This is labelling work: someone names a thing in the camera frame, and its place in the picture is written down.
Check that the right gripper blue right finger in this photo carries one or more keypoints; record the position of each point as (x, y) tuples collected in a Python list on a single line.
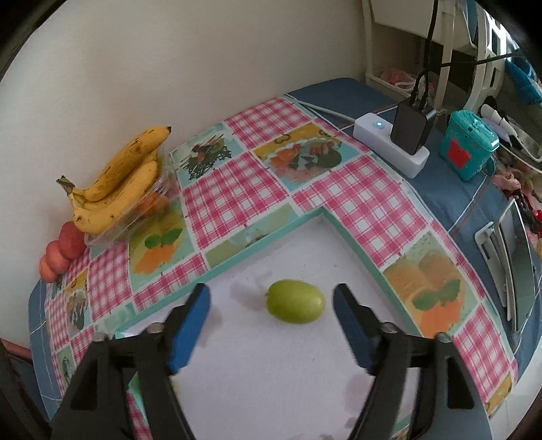
[(360, 327)]

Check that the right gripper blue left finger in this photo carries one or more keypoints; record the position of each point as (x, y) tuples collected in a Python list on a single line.
[(183, 327)]

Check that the large green fruit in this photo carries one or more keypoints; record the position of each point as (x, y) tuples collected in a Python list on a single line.
[(295, 302)]

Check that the white teal-edged tray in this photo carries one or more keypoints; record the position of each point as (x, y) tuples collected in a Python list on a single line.
[(252, 376)]

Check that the clear plastic fruit box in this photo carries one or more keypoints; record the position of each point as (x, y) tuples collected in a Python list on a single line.
[(154, 201)]

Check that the middle red apple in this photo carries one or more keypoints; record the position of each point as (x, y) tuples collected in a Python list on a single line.
[(58, 263)]

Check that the lower yellow banana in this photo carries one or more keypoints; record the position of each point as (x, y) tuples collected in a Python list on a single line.
[(95, 223)]

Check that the yellow banana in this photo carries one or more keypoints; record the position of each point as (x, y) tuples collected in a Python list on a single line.
[(121, 165), (95, 223)]

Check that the large red apple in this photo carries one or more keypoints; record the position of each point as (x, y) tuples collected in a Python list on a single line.
[(71, 241)]

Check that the small red apple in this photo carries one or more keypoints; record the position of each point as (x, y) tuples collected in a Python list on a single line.
[(46, 272)]

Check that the fruit pattern plaid tablecloth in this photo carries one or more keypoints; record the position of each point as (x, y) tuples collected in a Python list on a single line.
[(240, 182)]

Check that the upper yellow banana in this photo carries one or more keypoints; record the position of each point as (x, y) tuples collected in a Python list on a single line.
[(121, 165)]

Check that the white power strip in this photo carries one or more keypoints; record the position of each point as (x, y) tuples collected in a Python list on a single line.
[(375, 133)]

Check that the black charger plug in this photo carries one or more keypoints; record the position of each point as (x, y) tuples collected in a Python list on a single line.
[(412, 126)]

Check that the teal box red label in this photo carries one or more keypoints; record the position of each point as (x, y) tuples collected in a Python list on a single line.
[(468, 144)]

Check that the white chair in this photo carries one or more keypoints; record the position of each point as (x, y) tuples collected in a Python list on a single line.
[(395, 33)]

